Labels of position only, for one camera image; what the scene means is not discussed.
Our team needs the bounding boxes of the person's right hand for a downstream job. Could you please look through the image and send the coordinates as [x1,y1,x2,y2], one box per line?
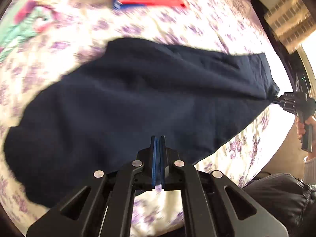
[295,115,316,144]

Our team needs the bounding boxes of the dark navy pants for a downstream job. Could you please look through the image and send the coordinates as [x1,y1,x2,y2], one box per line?
[3,38,281,208]

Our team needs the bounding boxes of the person's black clothing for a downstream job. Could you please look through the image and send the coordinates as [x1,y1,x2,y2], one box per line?
[243,173,316,237]

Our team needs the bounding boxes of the purple floral bed sheet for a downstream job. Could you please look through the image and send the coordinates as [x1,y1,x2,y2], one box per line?
[0,0,288,237]

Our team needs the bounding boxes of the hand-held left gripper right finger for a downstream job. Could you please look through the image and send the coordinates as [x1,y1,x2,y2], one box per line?
[159,135,289,237]

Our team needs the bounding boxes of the pink cloth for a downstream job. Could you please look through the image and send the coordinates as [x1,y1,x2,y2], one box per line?
[13,0,82,34]

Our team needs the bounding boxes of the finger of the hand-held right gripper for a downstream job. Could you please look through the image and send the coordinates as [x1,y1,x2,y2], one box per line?
[273,92,300,103]
[273,101,298,115]

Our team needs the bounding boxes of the green striped cloth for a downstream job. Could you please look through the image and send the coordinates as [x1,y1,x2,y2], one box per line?
[0,4,53,63]

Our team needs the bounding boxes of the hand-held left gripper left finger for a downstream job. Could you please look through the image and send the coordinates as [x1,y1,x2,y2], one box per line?
[26,135,159,237]

